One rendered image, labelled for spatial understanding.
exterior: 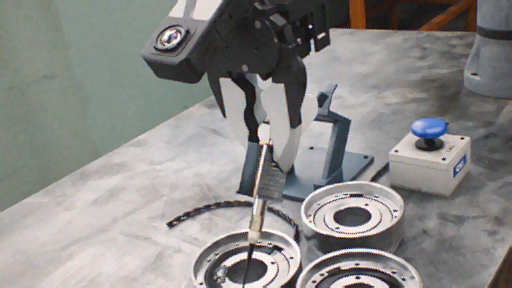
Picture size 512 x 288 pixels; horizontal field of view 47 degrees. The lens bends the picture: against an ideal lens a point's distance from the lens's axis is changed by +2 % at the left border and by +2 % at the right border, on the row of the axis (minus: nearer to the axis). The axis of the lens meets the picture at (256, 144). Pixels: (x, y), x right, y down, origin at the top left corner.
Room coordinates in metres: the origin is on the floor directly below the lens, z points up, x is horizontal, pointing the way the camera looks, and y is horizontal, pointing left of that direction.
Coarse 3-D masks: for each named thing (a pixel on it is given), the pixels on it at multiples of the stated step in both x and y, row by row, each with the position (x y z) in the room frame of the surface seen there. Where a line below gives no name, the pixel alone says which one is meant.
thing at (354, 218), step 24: (336, 192) 0.55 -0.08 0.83; (360, 192) 0.55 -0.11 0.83; (384, 192) 0.53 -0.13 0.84; (312, 216) 0.52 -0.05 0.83; (336, 216) 0.52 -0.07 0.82; (360, 216) 0.52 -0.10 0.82; (312, 240) 0.48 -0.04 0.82; (336, 240) 0.46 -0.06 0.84; (360, 240) 0.45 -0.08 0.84; (384, 240) 0.46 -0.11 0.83
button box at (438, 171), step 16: (400, 144) 0.62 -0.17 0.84; (416, 144) 0.60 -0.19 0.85; (432, 144) 0.60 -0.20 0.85; (448, 144) 0.60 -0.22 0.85; (464, 144) 0.59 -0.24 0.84; (400, 160) 0.59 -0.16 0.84; (416, 160) 0.58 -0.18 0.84; (432, 160) 0.57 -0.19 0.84; (448, 160) 0.56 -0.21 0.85; (464, 160) 0.59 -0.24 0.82; (400, 176) 0.59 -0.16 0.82; (416, 176) 0.58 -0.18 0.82; (432, 176) 0.57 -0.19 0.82; (448, 176) 0.56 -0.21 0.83; (464, 176) 0.59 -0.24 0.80; (432, 192) 0.57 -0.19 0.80; (448, 192) 0.56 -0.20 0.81
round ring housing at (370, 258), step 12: (336, 252) 0.43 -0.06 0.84; (348, 252) 0.43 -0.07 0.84; (360, 252) 0.43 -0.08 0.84; (372, 252) 0.43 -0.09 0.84; (384, 252) 0.42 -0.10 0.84; (312, 264) 0.42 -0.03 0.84; (324, 264) 0.43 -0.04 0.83; (336, 264) 0.43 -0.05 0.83; (348, 264) 0.43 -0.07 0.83; (360, 264) 0.43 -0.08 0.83; (372, 264) 0.42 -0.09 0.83; (384, 264) 0.42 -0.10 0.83; (396, 264) 0.41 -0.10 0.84; (408, 264) 0.40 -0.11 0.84; (300, 276) 0.41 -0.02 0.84; (312, 276) 0.42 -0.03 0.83; (324, 276) 0.42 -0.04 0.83; (360, 276) 0.41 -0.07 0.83; (396, 276) 0.40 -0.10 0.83; (408, 276) 0.40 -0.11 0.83
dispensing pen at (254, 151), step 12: (252, 144) 0.46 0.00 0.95; (252, 156) 0.45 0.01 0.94; (252, 168) 0.45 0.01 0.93; (240, 180) 0.45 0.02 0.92; (252, 180) 0.44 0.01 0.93; (240, 192) 0.44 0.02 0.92; (252, 192) 0.43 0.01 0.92; (264, 204) 0.44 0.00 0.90; (252, 216) 0.44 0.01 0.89; (252, 228) 0.43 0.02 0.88; (252, 240) 0.43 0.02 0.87; (252, 252) 0.42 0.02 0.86
